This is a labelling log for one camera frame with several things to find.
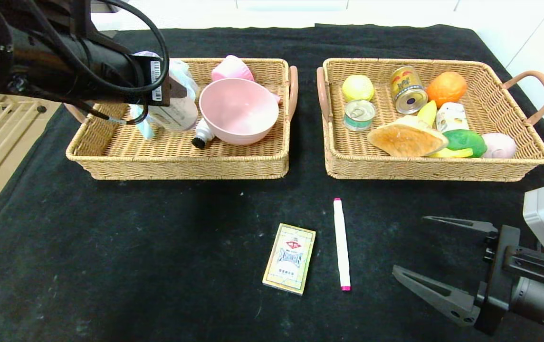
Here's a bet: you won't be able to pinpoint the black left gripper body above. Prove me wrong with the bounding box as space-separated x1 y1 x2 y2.
79 38 171 107

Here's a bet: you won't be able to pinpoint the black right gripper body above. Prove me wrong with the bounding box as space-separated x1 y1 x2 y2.
474 224 544 339

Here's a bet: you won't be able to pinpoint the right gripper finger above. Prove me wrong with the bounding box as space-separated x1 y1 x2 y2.
421 215 498 234
391 264 481 327

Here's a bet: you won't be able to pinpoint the purple lidded bag roll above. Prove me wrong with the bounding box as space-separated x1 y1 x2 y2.
151 59 200 132

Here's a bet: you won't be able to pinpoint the pink plastic bowl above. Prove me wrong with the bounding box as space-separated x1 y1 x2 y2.
199 78 280 146

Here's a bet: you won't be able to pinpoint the toy croissant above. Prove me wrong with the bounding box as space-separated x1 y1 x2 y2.
367 115 449 158

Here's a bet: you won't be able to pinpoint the yellow toy banana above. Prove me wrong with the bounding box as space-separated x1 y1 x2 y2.
417 101 474 159

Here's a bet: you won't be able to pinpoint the blue mesh bath pouf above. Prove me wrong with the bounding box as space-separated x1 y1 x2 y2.
128 59 200 140

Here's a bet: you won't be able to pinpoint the white bottle black cap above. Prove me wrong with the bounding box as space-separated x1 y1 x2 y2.
192 119 215 150

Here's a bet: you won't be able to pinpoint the pink plastic scoop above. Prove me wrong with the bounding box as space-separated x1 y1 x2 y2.
211 55 282 104

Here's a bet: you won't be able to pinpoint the white side table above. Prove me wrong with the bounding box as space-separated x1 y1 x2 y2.
90 0 132 31

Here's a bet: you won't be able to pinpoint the green toy mango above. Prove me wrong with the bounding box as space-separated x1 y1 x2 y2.
443 129 487 158

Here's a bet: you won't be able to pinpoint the pale pink toy bun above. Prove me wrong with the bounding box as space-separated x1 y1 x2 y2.
481 133 517 160

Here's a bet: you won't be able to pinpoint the small white juice carton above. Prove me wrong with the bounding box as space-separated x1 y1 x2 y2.
436 102 469 133

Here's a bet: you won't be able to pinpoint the white marker pink ends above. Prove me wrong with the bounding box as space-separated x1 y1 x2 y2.
333 199 351 291

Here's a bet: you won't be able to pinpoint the toy orange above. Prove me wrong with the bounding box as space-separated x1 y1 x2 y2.
426 72 468 109

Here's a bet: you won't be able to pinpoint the gold red drink can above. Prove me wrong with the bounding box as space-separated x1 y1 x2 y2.
390 66 428 115

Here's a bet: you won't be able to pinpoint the small green label tin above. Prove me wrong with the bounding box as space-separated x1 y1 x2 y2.
344 99 377 132

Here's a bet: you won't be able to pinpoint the wooden wheeled rack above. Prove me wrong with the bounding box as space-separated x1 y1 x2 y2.
0 93 48 199

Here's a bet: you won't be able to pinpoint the playing card box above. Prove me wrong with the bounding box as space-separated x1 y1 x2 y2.
262 224 316 296

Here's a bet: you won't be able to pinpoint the black tablecloth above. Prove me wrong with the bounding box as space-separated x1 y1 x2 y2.
0 25 544 342

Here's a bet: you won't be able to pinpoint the yellow toy lemon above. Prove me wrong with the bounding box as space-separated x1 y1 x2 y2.
342 75 375 102

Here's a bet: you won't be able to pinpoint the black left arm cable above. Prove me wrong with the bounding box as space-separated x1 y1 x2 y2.
20 0 170 126

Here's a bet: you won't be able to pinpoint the wicker basket with handles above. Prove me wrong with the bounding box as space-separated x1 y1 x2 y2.
317 58 544 182
65 58 299 181

